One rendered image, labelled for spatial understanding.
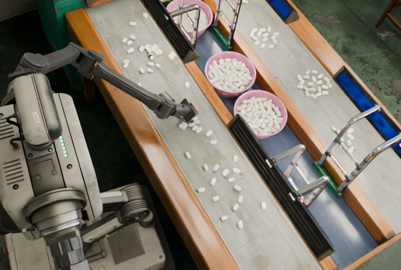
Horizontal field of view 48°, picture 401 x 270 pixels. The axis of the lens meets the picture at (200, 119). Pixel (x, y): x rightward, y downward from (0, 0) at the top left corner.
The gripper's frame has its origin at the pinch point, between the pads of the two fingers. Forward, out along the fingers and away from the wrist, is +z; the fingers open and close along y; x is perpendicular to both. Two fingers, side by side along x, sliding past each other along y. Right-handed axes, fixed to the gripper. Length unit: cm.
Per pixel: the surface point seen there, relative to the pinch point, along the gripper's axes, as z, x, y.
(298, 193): -23, -28, -65
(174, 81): 1.1, 2.3, 21.9
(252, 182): 3.9, -1.0, -43.2
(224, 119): 7.0, -6.1, -9.9
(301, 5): 174, -41, 89
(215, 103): 7.8, -6.7, 0.0
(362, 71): 174, -43, 12
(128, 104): -21.7, 17.6, 18.4
